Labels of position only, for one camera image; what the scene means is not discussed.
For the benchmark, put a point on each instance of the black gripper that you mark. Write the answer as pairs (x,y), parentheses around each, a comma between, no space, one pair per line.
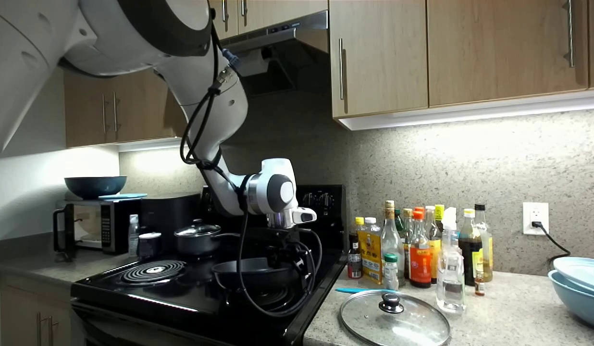
(290,241)

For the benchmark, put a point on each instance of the large glass lid black knob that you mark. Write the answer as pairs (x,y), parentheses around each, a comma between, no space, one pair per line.
(398,323)

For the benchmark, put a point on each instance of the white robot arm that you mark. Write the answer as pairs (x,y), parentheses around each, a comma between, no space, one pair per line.
(27,64)

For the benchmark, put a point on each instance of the small glass saucepan lid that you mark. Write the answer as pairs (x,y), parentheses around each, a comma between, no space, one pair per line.
(196,229)

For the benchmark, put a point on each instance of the black frying pan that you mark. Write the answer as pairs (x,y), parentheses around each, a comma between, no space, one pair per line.
(257,279)

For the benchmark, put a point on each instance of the small yellow cap bottle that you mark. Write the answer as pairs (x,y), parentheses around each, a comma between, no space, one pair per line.
(353,260)

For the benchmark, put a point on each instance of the yellow label bottle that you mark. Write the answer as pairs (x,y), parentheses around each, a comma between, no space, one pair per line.
(371,252)

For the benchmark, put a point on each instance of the teal utensil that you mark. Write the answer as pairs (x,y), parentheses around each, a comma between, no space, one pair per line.
(355,291)

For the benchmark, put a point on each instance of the black saucepan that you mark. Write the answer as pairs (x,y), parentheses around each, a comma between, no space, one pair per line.
(196,245)

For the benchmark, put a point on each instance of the clear glass bottle gold cap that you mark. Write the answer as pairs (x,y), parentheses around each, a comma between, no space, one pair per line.
(390,233)

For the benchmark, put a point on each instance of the small jar green cap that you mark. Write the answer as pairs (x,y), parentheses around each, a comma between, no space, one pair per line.
(390,272)

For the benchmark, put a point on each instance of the green glass bottle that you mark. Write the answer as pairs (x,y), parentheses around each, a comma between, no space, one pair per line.
(403,223)

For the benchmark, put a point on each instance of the black electric stove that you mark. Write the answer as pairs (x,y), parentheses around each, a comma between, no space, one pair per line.
(180,310)

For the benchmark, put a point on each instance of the orange sauce bottle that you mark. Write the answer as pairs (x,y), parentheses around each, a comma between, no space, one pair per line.
(419,262)

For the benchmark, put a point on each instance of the large coil burner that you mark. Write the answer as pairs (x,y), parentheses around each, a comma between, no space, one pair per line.
(155,272)

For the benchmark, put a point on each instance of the bottle with lime cap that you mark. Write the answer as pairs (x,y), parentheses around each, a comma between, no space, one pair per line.
(438,223)

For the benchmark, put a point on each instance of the dark soy sauce bottle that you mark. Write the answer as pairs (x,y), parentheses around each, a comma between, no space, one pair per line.
(469,252)

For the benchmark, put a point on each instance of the steel range hood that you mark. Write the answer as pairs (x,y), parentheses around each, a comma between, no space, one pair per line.
(277,58)

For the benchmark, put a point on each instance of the oil bottle black cap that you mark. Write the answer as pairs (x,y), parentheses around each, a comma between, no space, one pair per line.
(486,256)

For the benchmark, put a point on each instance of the dark blue bowl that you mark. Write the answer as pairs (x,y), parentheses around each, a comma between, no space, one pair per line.
(94,187)

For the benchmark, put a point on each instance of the black toaster oven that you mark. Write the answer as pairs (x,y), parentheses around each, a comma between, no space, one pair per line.
(84,223)

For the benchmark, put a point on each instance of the under-cabinet light strip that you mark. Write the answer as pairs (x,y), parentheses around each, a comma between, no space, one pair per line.
(469,112)

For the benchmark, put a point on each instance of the plain wooden base cabinet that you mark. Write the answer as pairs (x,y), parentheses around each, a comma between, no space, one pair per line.
(27,314)

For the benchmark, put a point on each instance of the light blue bowl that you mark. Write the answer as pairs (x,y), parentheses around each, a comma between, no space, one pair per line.
(580,272)
(574,308)

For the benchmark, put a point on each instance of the wooden wall cabinet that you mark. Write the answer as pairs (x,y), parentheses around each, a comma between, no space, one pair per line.
(115,108)
(469,50)

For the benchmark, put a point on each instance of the white wall outlet with plug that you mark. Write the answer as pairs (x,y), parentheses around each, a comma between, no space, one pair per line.
(534,214)

